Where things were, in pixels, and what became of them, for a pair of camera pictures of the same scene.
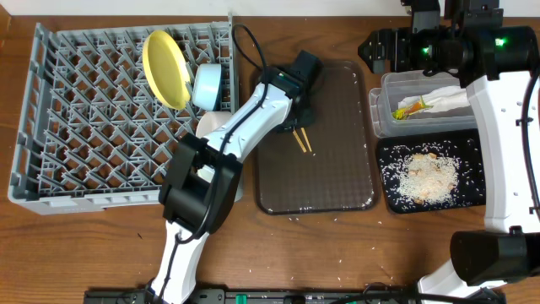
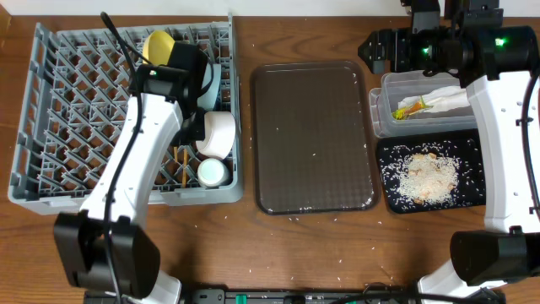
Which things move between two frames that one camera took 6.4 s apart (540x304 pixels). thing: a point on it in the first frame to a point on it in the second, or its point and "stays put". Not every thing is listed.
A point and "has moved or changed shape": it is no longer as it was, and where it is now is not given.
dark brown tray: x=326 y=166 stays put
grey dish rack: x=94 y=137 stays put
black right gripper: x=398 y=40 stays put
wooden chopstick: x=306 y=138 has moved or changed shape
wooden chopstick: x=299 y=141 has moved or changed shape
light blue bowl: x=206 y=85 stays put
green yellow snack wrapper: x=403 y=113 stays put
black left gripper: x=304 y=116 to x=194 y=127
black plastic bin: x=430 y=171 stays put
